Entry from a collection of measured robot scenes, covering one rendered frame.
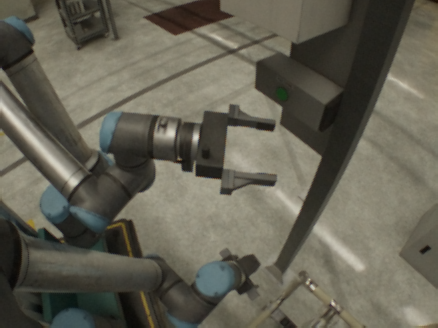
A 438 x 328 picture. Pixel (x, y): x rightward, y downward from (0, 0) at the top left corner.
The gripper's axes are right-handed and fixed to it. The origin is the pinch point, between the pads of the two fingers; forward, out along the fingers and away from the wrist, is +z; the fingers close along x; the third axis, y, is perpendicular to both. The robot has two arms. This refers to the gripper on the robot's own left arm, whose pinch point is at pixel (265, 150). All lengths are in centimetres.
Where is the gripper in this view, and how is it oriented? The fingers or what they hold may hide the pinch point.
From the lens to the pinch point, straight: 57.4
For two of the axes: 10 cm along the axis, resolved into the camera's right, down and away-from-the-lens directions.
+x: 1.0, -8.3, 5.5
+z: 9.9, 1.2, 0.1
